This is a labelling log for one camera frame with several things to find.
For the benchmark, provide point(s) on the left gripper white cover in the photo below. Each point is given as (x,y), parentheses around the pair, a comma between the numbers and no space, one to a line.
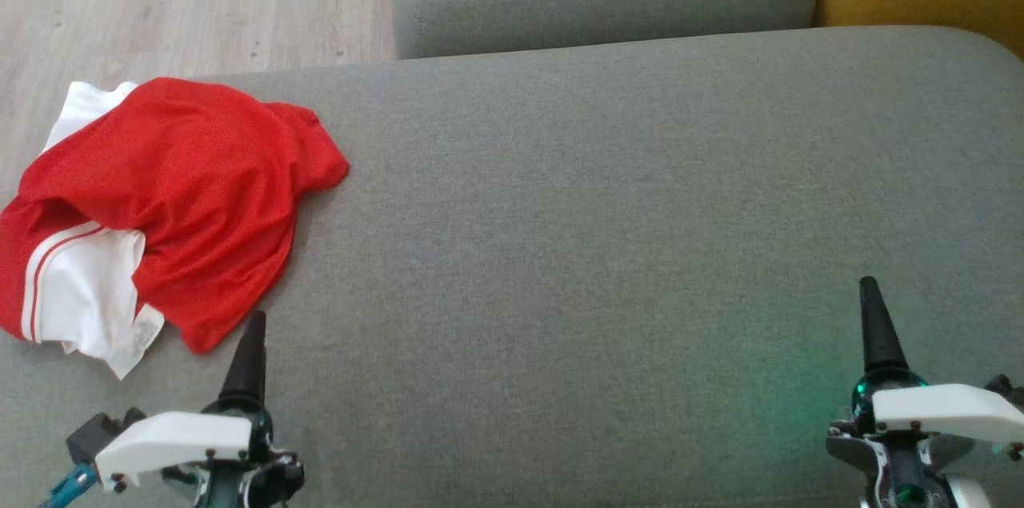
(176,436)

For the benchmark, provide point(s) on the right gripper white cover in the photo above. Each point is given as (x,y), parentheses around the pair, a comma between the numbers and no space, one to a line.
(936,412)

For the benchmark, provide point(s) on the red white basketball jersey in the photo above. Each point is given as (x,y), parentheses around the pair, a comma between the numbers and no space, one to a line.
(80,284)

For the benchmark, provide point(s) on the red basketball shorts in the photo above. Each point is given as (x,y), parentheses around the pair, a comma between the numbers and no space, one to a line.
(200,164)

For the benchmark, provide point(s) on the grey sofa seat cushion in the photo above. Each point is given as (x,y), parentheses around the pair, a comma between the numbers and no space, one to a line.
(560,252)

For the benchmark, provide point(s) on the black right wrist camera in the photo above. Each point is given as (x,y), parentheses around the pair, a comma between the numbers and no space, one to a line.
(1004,390)

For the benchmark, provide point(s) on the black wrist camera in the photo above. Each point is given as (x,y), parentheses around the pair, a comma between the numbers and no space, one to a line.
(1004,390)
(96,432)

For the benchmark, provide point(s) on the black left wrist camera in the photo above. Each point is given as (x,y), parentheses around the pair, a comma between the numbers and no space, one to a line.
(96,432)

